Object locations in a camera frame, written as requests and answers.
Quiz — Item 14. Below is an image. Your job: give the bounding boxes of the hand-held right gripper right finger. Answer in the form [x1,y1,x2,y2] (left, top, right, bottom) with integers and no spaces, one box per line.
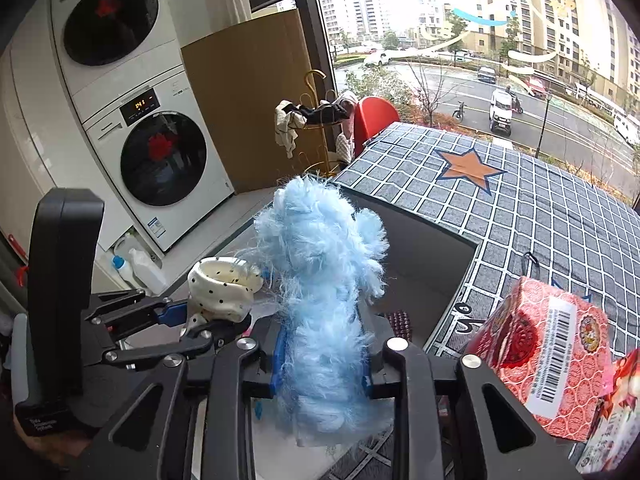
[357,305,571,480]

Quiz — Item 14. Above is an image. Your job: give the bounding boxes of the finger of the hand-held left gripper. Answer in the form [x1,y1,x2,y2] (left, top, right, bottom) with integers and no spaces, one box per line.
[85,289,190,342]
[101,316,252,372]

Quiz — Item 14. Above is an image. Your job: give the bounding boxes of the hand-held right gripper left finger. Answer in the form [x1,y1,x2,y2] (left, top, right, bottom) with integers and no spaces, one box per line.
[65,317,290,480]

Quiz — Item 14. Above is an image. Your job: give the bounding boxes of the white dotted sock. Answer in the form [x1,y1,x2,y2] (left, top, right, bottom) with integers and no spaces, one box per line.
[185,255,263,336]

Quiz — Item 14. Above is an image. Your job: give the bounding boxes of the light blue fluffy scarf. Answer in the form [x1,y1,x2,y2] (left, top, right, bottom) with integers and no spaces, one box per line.
[250,175,393,448]

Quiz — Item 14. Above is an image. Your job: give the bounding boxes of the grey fabric storage bin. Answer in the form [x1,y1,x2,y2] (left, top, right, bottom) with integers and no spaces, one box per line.
[165,182,481,480]

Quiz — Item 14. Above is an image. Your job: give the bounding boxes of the maroon beaded item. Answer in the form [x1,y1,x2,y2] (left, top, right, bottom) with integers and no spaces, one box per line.
[382,310,413,353]

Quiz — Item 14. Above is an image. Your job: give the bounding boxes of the white detergent bottle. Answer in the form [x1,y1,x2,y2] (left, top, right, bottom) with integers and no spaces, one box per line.
[127,247,168,296]

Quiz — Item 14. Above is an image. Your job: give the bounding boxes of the blue-capped bottle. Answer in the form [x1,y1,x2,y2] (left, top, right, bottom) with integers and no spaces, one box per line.
[111,255,136,288]

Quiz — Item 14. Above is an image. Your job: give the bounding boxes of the tall white cabinet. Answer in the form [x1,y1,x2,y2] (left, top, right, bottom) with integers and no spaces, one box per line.
[0,35,121,261]

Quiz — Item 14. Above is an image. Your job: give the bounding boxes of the white washing machine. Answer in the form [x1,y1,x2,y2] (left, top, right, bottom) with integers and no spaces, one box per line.
[82,65,236,253]

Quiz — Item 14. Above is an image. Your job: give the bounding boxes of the red yellow cardboard box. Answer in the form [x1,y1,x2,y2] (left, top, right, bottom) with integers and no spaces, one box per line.
[462,275,613,443]

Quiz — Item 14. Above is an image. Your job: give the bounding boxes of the brown cardboard panel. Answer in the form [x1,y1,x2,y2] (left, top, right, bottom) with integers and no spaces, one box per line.
[180,7,331,196]

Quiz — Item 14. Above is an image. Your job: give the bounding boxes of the grey checked blanket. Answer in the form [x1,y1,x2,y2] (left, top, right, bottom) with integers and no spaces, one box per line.
[325,121,640,480]

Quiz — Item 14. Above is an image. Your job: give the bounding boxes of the clothes on rack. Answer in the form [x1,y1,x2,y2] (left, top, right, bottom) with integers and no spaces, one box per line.
[274,100,308,158]

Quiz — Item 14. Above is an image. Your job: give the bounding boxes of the gold clothes rack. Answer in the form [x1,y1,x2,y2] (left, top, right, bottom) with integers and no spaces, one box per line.
[295,67,351,178]

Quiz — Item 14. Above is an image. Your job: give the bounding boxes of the white printed box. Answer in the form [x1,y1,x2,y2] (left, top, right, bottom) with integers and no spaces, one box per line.
[575,350,640,476]

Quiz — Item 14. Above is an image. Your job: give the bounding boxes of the red round chair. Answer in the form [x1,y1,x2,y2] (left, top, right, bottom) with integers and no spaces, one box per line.
[352,96,396,158]

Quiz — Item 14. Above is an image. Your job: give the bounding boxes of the black garment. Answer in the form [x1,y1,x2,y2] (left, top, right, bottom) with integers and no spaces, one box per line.
[295,102,351,126]

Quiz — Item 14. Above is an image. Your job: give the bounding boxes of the white dryer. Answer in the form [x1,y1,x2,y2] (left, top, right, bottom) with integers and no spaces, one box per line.
[47,0,188,111]

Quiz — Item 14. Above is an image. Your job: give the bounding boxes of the dark window frame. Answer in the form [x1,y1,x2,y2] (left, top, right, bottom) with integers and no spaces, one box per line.
[295,0,342,161]

